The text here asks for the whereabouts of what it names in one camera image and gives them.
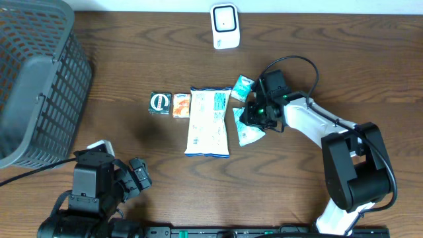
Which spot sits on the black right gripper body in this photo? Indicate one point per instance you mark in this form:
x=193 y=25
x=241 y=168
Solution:
x=258 y=114

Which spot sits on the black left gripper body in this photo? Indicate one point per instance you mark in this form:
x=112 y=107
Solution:
x=139 y=175

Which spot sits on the green soft wipes pack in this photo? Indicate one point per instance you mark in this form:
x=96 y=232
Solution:
x=246 y=134

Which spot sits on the teal white Kleenex tissue pack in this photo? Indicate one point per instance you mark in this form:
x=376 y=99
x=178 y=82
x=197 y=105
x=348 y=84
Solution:
x=242 y=88

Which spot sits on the cream wipes pack blue edges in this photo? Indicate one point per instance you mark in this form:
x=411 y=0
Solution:
x=207 y=134

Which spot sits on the black healing ointment box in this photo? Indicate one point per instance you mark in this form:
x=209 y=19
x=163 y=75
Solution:
x=160 y=103

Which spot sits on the orange tissue pack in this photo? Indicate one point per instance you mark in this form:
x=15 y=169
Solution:
x=181 y=105

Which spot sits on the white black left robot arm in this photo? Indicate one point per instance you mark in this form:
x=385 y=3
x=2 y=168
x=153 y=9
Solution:
x=101 y=183

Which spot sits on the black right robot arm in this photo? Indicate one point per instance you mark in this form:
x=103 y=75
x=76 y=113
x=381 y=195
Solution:
x=358 y=172

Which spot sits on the white barcode scanner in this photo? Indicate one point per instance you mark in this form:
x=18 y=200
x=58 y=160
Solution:
x=225 y=26

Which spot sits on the grey plastic mesh basket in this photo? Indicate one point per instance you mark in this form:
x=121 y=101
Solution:
x=45 y=82

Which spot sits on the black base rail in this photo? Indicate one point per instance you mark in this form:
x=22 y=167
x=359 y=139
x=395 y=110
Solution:
x=186 y=232

